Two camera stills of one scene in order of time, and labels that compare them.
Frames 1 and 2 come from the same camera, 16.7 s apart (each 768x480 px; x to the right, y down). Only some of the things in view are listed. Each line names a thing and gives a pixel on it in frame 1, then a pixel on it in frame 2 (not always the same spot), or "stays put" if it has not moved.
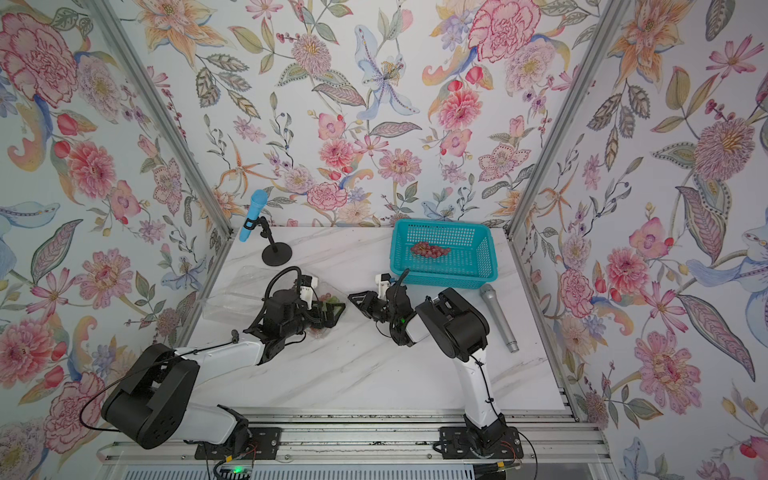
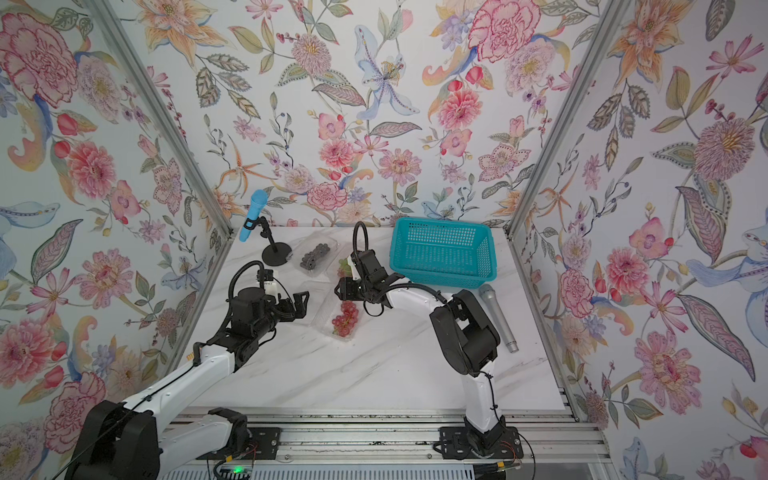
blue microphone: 259,199 stays put
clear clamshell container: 326,292 -> 344,269
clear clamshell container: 240,298 -> 344,324
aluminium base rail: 559,438 stays put
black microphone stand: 276,253 stays put
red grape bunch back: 425,250 -> 344,323
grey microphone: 488,292 stays put
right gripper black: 371,300 -> 347,289
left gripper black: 329,319 -> 300,308
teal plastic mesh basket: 443,253 stays put
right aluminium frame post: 608,26 stays put
